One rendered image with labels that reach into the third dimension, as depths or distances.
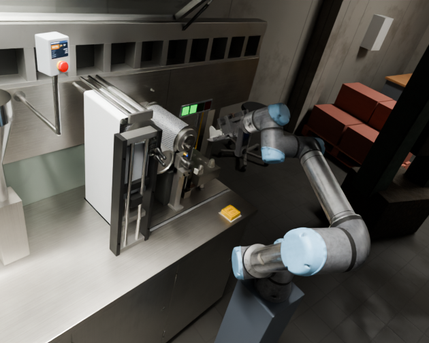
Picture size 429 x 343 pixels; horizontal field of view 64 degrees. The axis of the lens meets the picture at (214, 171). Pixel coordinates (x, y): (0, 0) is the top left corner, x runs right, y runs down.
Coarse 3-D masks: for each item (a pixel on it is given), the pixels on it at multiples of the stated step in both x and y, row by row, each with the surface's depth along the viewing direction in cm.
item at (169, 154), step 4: (164, 148) 145; (168, 148) 147; (164, 152) 145; (168, 152) 147; (172, 152) 148; (160, 156) 145; (168, 156) 149; (172, 156) 150; (164, 160) 148; (168, 160) 150; (172, 160) 151; (160, 164) 147; (168, 164) 152; (160, 168) 149; (164, 168) 151; (168, 168) 152; (160, 172) 149
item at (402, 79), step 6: (390, 78) 507; (396, 78) 515; (402, 78) 523; (408, 78) 531; (390, 84) 511; (396, 84) 504; (402, 84) 496; (384, 90) 519; (390, 90) 512; (396, 90) 506; (402, 90) 499; (390, 96) 514; (396, 96) 508
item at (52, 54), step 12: (36, 36) 89; (48, 36) 89; (60, 36) 91; (36, 48) 90; (48, 48) 89; (60, 48) 92; (48, 60) 90; (60, 60) 93; (48, 72) 92; (60, 72) 95
